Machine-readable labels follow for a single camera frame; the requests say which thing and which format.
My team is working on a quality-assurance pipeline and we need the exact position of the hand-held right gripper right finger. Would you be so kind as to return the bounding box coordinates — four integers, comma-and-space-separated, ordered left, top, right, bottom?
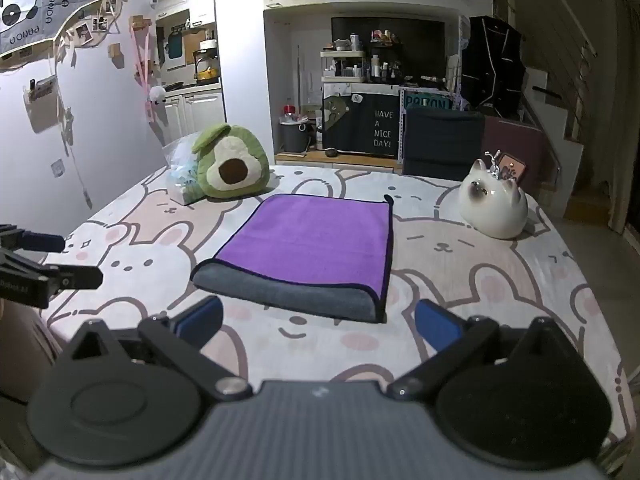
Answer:
387, 299, 583, 402

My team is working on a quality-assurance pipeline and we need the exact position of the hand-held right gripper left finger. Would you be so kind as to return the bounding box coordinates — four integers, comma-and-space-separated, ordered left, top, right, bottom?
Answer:
60, 295, 253, 403

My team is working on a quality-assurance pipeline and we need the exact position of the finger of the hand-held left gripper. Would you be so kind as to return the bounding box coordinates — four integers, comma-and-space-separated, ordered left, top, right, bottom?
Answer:
0, 224, 67, 254
0, 247, 104, 293

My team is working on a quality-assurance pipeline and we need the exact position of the purple and grey towel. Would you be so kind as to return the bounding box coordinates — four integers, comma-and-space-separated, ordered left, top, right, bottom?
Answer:
191, 193, 395, 324

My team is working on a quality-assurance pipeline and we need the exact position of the white ceramic cat figure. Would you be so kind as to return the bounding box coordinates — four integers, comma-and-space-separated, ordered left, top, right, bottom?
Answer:
459, 150, 529, 239

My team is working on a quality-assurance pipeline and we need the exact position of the clear plastic bag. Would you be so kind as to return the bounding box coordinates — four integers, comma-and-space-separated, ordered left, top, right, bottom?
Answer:
161, 133, 211, 206

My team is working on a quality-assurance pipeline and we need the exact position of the avocado plush toy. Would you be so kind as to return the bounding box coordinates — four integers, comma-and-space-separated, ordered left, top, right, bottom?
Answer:
192, 123, 272, 199

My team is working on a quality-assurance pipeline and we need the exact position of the dark folded chair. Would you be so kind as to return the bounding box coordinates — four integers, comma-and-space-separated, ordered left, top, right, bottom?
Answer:
402, 108, 487, 181

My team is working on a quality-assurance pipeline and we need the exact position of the brown cardboard panel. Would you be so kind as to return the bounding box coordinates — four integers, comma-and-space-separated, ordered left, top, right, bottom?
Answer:
482, 114, 547, 192

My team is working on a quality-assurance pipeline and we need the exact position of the grey trash bin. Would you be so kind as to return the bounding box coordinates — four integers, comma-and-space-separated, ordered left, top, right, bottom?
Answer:
279, 116, 314, 154

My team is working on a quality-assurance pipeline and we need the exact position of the dark cabinet curtain with print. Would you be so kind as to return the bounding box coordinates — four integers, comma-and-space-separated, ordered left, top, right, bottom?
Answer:
322, 92, 401, 157

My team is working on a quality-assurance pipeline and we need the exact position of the teal printed sign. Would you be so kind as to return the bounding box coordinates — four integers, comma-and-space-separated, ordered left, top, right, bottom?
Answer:
404, 92, 455, 112

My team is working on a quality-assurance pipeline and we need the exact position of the yellow kettle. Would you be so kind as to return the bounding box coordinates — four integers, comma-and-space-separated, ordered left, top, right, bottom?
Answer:
195, 49, 220, 84

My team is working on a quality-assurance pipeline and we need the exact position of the black jacket with white trim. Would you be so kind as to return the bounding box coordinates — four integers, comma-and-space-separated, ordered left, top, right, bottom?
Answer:
460, 15, 527, 121

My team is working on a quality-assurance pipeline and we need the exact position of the white storage shelf rack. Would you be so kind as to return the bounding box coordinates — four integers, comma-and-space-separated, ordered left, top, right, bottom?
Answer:
320, 32, 405, 86

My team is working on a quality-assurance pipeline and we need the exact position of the wall letter holder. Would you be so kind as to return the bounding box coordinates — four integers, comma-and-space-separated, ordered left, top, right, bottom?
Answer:
22, 74, 62, 135

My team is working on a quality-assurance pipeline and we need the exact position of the small picture frame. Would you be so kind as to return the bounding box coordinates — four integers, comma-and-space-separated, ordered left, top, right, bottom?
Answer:
494, 153, 532, 186

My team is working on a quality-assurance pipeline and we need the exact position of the panda wall banner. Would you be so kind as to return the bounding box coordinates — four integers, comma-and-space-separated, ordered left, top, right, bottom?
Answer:
0, 0, 101, 57

